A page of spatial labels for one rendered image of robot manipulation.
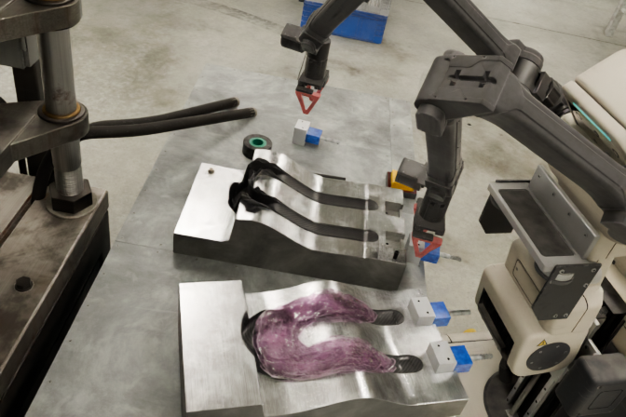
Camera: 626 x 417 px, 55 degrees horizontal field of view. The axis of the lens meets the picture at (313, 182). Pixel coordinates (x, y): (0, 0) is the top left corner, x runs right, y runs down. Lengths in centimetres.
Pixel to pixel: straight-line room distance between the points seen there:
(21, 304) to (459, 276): 184
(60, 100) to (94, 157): 167
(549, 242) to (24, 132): 105
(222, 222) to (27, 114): 45
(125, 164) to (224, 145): 129
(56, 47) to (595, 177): 96
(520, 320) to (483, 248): 144
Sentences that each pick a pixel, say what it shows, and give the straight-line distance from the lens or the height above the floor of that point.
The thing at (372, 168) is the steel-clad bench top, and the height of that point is 80.
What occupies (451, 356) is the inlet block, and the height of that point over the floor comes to 88.
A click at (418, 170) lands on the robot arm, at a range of 128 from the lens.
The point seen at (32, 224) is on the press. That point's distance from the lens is 147.
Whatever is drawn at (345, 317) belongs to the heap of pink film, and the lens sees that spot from 115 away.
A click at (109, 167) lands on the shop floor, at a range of 290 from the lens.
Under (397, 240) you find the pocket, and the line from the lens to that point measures 138.
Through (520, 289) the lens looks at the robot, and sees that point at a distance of 148.
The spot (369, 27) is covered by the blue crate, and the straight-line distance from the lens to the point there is 440.
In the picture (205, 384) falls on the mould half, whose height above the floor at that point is 91.
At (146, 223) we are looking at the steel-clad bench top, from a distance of 142.
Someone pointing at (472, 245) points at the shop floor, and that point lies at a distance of 284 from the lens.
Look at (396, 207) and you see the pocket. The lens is 145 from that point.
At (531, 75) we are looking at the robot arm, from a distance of 132.
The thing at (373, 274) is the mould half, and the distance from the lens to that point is 132.
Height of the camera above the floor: 176
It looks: 37 degrees down
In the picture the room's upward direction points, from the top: 12 degrees clockwise
